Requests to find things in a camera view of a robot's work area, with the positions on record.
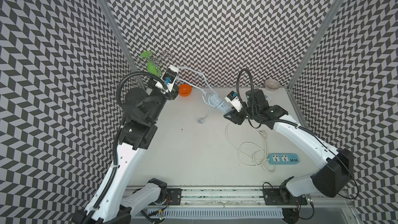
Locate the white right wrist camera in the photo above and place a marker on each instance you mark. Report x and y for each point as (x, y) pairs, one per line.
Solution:
(234, 100)

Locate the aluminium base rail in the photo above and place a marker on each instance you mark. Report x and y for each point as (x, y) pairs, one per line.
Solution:
(197, 203)

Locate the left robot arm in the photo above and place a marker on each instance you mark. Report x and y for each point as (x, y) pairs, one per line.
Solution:
(135, 133)

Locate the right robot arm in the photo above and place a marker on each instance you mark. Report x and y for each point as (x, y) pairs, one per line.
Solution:
(335, 166)

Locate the pale blue power strip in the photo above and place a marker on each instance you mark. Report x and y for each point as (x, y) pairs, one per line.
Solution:
(220, 104)

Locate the right aluminium corner post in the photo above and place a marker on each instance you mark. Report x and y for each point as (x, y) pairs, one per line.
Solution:
(334, 9)

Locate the teal power strip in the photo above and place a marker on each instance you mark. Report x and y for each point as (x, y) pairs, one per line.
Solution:
(283, 158)

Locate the aluminium corner post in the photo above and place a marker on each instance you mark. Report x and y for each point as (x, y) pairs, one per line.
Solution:
(334, 9)
(117, 33)

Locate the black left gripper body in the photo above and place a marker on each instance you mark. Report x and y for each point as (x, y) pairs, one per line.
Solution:
(171, 94)

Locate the patterned ceramic bowl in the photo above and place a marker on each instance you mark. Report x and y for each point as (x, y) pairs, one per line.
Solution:
(272, 85)

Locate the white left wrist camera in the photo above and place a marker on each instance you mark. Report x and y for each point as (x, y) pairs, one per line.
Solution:
(170, 77)

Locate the green plastic banana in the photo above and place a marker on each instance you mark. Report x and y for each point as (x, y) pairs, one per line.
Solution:
(152, 63)

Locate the chrome wire stand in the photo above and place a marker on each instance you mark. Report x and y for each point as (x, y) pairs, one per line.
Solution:
(162, 57)

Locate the left aluminium corner post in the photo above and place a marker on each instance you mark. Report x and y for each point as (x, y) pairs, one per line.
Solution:
(117, 33)

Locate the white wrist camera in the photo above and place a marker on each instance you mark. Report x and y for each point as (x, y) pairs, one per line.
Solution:
(234, 100)
(170, 77)

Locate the orange plastic bowl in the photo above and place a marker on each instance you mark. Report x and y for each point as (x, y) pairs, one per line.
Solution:
(185, 90)

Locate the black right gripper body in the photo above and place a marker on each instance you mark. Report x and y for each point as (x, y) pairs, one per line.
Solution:
(241, 115)

